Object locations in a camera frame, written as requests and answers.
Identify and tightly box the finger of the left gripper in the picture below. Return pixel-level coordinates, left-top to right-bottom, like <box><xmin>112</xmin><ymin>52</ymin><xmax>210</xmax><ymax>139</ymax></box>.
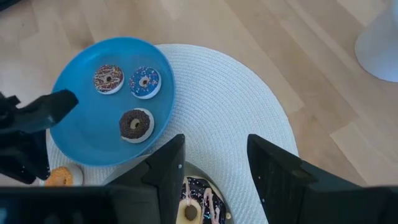
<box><xmin>0</xmin><ymin>129</ymin><xmax>52</xmax><ymax>185</ymax></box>
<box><xmin>0</xmin><ymin>89</ymin><xmax>80</xmax><ymax>135</ymax></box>

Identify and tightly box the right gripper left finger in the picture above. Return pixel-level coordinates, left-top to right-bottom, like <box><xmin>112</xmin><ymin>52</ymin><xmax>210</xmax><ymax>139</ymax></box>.
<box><xmin>105</xmin><ymin>133</ymin><xmax>187</xmax><ymax>224</ymax></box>

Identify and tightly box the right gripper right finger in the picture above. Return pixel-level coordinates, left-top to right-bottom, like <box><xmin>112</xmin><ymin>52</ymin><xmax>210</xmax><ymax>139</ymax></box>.
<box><xmin>247</xmin><ymin>133</ymin><xmax>363</xmax><ymax>224</ymax></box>

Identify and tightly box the small dark chocolate donut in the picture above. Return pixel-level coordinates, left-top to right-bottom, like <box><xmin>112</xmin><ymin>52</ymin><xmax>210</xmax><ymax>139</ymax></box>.
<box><xmin>119</xmin><ymin>108</ymin><xmax>155</xmax><ymax>144</ymax></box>

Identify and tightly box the large chocolate donut pink drizzle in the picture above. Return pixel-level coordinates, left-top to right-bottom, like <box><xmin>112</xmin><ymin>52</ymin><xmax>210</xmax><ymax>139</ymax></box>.
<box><xmin>175</xmin><ymin>175</ymin><xmax>233</xmax><ymax>224</ymax></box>

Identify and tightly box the small brown donut white drizzle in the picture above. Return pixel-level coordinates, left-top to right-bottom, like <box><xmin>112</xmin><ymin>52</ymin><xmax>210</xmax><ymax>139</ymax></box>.
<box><xmin>93</xmin><ymin>64</ymin><xmax>125</xmax><ymax>95</ymax></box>

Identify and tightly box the small blue sprinkled donut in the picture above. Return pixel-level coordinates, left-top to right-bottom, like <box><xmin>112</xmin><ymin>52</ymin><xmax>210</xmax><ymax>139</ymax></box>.
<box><xmin>128</xmin><ymin>66</ymin><xmax>162</xmax><ymax>100</ymax></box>

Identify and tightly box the grey plate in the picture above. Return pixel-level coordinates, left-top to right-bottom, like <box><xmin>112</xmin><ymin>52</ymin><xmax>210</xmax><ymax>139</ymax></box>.
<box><xmin>102</xmin><ymin>154</ymin><xmax>236</xmax><ymax>224</ymax></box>

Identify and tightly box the small orange donut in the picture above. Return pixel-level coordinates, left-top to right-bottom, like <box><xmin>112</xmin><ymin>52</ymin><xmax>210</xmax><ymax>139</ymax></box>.
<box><xmin>39</xmin><ymin>166</ymin><xmax>84</xmax><ymax>187</ymax></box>

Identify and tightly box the blue plate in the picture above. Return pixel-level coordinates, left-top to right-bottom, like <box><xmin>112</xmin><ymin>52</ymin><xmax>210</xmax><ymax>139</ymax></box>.
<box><xmin>49</xmin><ymin>36</ymin><xmax>177</xmax><ymax>167</ymax></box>

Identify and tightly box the round white woven placemat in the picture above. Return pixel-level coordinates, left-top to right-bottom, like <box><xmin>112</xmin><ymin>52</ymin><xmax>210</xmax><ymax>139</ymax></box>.
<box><xmin>45</xmin><ymin>43</ymin><xmax>299</xmax><ymax>224</ymax></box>

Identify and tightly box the white plant pot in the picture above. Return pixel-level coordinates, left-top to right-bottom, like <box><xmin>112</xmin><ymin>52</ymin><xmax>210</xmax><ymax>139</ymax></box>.
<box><xmin>354</xmin><ymin>0</ymin><xmax>398</xmax><ymax>83</ymax></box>

